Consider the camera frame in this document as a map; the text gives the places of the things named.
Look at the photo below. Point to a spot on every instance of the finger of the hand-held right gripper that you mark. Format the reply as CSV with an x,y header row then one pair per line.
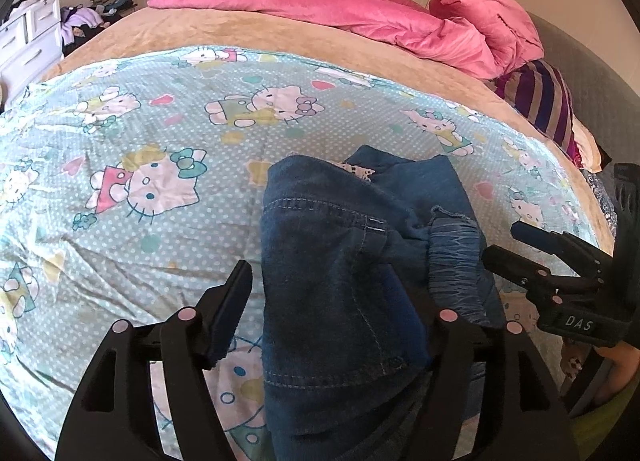
x,y
510,266
550,241

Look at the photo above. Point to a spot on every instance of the purple striped pillow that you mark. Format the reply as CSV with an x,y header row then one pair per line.
x,y
540,96

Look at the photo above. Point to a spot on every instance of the white drawer cabinet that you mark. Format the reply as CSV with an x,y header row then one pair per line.
x,y
30,36

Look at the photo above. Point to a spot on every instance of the grey padded headboard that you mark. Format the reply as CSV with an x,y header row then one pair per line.
x,y
595,81

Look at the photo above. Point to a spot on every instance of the person's right forearm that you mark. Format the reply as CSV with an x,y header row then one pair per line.
x,y
625,366

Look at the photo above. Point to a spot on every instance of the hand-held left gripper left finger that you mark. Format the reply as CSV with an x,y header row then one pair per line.
x,y
227,321

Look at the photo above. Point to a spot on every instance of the blue pants with lace trim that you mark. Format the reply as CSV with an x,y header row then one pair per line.
x,y
325,266

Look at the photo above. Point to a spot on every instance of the cartoon cat printed blanket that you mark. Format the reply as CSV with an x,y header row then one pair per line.
x,y
175,141

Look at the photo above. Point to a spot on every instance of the pink duvet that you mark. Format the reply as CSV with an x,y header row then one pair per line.
x,y
400,16

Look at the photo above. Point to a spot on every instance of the person's yellow green top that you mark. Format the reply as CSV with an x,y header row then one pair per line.
x,y
610,416

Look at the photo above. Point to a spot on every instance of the tan bed blanket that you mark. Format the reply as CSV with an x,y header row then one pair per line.
x,y
300,33

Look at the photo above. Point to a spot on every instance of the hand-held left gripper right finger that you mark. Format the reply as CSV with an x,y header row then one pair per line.
x,y
450,366

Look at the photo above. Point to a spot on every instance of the heap of clothes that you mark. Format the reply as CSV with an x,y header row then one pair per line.
x,y
100,6

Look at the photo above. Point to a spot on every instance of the pile of mixed cloths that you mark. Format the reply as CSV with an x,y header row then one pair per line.
x,y
592,161

